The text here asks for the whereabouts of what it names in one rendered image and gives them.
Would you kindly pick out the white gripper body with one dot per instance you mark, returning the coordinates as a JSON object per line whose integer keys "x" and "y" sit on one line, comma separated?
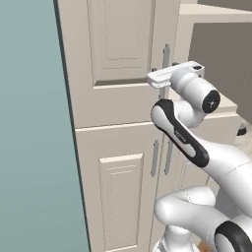
{"x": 159, "y": 78}

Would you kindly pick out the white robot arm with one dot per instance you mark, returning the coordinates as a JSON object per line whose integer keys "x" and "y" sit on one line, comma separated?
{"x": 229, "y": 164}

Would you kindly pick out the tall beige cabinet door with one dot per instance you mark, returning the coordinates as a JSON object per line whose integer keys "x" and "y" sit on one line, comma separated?
{"x": 118, "y": 49}
{"x": 183, "y": 39}

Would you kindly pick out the small black object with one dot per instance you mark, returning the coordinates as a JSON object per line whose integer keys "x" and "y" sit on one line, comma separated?
{"x": 242, "y": 130}

